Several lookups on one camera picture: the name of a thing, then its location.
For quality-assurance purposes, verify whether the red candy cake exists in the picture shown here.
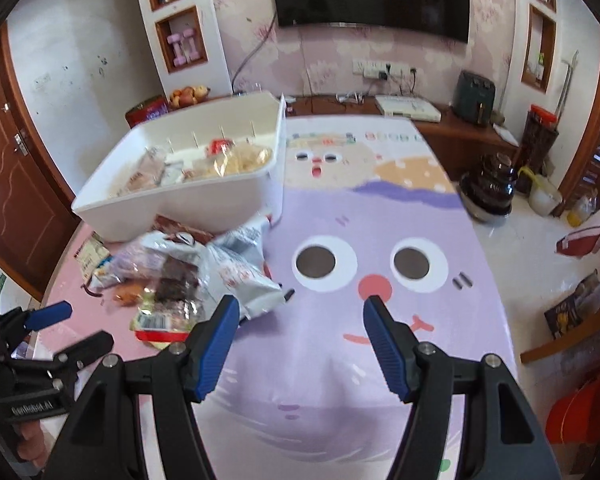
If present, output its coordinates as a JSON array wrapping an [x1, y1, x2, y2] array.
[[206, 139, 234, 157]]

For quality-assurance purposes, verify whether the brown small snack packet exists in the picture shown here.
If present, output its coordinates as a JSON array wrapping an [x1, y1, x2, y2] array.
[[151, 214, 215, 245]]

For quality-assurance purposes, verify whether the red round gift tin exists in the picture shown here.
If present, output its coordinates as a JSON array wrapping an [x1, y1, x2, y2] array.
[[125, 96, 169, 128]]

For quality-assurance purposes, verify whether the wooden tv cabinet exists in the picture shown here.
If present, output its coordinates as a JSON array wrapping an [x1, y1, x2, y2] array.
[[279, 93, 522, 168]]

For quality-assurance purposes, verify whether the white wall power strip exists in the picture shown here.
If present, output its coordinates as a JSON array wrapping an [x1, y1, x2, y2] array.
[[352, 58, 414, 79]]

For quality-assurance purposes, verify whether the white set-top box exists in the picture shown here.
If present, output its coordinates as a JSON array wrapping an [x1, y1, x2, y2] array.
[[375, 96, 442, 122]]

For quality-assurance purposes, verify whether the orange white snack bar packet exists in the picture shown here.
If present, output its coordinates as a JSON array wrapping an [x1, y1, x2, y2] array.
[[160, 160, 184, 186]]

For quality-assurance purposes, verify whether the small orange sausage snack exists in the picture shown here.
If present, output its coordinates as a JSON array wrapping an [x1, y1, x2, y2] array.
[[114, 281, 146, 307]]

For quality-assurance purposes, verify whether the person left hand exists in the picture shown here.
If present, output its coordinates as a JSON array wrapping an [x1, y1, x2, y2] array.
[[18, 420, 48, 468]]

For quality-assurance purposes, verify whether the dark green air fryer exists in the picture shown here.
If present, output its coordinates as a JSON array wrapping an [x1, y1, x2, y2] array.
[[451, 70, 495, 127]]

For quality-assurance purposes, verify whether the pale puffed snack bag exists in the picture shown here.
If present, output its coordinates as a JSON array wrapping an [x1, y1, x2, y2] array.
[[183, 142, 273, 182]]

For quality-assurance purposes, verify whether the cartoon printed tablecloth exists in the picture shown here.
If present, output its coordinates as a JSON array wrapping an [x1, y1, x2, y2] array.
[[29, 115, 519, 480]]

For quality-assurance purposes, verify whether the pink dumbbell right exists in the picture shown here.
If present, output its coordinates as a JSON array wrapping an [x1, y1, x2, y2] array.
[[182, 28, 200, 63]]

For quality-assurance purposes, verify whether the white plastic jug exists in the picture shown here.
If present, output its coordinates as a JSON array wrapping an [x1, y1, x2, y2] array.
[[518, 166, 562, 217]]

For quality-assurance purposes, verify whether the yellow oil bottle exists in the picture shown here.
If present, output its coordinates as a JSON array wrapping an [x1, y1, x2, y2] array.
[[567, 194, 597, 228]]

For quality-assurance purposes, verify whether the pink dumbbell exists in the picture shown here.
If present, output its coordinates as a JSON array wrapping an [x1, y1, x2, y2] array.
[[166, 34, 187, 67], [182, 28, 200, 63]]

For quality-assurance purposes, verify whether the fruit bowl with apples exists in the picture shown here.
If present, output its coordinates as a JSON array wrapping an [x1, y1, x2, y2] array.
[[169, 86, 210, 110]]

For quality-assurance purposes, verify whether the grey white snack bag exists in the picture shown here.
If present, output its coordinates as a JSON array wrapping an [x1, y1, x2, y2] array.
[[198, 216, 286, 320]]

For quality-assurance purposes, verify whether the clear pastry packet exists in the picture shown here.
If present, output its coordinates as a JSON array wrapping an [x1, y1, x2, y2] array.
[[118, 148, 166, 196]]

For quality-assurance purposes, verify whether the white plastic storage bin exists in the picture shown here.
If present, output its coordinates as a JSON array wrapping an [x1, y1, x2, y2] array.
[[72, 92, 286, 242]]

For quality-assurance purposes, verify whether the dark ceramic pot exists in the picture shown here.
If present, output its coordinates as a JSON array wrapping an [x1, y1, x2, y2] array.
[[458, 153, 517, 226]]

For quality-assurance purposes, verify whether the brown wooden door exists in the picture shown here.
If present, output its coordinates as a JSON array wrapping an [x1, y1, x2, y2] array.
[[0, 26, 80, 300]]

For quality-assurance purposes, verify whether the pink dumbbell left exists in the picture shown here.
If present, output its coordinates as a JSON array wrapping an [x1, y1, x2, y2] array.
[[166, 34, 187, 67]]

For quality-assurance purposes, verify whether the dark jar red lid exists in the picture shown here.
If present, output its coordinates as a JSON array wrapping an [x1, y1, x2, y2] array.
[[517, 104, 558, 172]]

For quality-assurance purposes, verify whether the rice cracker bag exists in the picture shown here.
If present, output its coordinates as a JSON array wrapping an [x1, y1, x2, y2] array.
[[130, 257, 206, 349]]

